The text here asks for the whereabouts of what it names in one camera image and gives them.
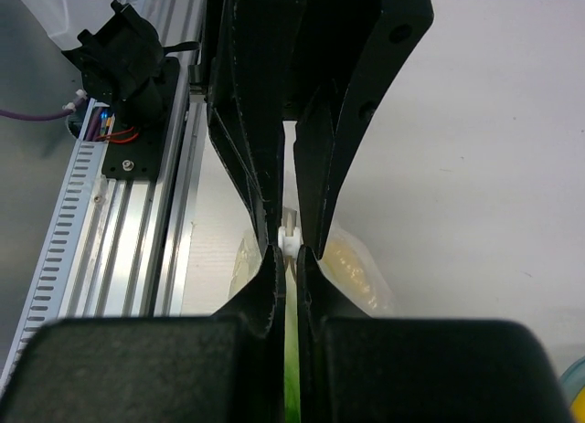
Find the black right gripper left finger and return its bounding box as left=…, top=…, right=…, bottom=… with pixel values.
left=214, top=246, right=286, bottom=422

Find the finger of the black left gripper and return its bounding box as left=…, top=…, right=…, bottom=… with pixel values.
left=292, top=0, right=434, bottom=258
left=205, top=0, right=305, bottom=249

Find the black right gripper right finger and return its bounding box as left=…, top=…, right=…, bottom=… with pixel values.
left=296, top=246, right=366, bottom=422

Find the clear dotted zip bag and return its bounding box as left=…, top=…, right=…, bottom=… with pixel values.
left=221, top=217, right=400, bottom=422

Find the teal plastic basket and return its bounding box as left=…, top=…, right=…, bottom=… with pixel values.
left=560, top=357, right=585, bottom=423

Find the aluminium mounting rail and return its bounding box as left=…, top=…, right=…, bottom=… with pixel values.
left=68, top=0, right=216, bottom=317

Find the white slotted cable duct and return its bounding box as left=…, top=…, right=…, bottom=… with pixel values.
left=1, top=100, right=107, bottom=389

